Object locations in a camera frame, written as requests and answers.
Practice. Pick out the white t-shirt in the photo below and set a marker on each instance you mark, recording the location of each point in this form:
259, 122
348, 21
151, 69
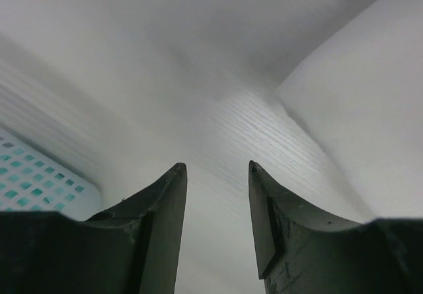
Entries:
359, 96

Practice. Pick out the teal green t-shirt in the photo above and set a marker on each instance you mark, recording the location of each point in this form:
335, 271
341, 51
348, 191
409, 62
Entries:
27, 183

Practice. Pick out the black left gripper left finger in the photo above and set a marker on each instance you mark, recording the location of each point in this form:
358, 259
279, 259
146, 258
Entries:
131, 247

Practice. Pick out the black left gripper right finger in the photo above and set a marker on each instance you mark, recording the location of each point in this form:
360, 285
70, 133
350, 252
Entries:
301, 248

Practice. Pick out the white perforated plastic basket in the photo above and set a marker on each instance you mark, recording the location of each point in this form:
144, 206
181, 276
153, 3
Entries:
87, 204

